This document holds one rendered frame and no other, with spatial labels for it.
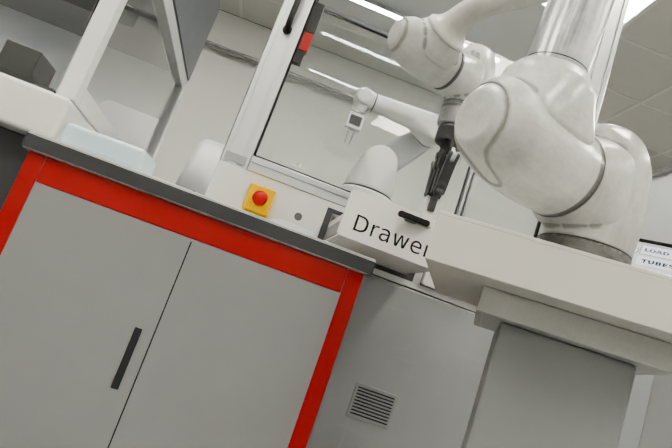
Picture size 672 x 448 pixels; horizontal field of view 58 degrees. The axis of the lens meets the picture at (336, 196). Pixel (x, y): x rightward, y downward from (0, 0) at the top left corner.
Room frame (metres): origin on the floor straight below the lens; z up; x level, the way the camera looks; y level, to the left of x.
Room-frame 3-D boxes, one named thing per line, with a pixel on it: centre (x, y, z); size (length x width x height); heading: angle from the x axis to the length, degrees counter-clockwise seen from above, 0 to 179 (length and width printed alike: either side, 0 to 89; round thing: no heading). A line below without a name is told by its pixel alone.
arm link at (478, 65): (1.31, -0.19, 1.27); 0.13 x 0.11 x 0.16; 120
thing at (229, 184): (2.14, -0.12, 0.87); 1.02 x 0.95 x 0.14; 97
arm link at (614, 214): (1.00, -0.42, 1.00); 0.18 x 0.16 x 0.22; 120
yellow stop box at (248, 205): (1.60, 0.19, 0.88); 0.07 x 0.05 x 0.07; 97
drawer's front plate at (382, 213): (1.34, -0.17, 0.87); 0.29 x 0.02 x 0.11; 97
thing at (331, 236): (1.55, -0.15, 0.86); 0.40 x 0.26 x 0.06; 7
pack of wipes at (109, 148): (1.08, 0.41, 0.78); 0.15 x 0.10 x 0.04; 90
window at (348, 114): (1.69, -0.17, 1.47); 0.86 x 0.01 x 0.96; 97
